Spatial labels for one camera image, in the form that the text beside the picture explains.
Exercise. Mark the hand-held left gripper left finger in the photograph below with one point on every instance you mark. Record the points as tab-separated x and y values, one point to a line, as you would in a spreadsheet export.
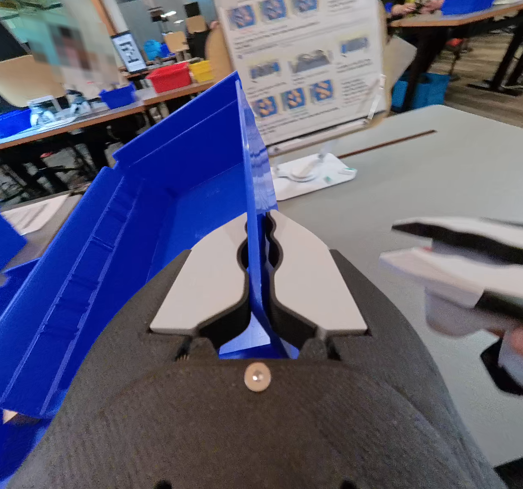
200	288

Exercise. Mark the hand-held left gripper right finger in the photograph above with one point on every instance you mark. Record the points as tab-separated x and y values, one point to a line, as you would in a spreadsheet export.
318	288

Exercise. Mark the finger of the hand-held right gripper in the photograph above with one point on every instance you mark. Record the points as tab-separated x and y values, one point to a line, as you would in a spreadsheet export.
470	224
433	270

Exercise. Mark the grey desk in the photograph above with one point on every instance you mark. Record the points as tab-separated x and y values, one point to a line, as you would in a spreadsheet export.
388	194

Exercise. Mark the wooden-top desk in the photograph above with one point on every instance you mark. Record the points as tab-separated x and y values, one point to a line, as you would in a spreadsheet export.
81	118
457	15

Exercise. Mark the person's right hand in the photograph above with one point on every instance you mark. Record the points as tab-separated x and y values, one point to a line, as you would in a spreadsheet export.
514	344

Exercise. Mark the white metal document stand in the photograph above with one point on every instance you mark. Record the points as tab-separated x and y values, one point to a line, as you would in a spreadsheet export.
294	190

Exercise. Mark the blue bag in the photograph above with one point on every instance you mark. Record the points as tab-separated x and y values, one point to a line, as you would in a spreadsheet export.
425	90

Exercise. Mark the white sign board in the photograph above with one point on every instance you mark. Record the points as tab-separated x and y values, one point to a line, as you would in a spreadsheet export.
399	64

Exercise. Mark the orange traffic cone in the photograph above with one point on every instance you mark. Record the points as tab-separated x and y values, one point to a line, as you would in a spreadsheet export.
455	43

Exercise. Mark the red plastic bin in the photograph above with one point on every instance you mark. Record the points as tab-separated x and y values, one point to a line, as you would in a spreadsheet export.
169	76

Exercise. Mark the yellow plastic bin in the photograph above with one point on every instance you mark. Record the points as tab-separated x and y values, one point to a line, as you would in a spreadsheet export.
201	70

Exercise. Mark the laminated instruction board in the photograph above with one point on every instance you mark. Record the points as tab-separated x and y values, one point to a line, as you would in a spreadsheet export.
302	47

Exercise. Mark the framed tag sign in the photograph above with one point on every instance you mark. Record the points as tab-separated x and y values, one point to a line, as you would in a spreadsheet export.
130	51

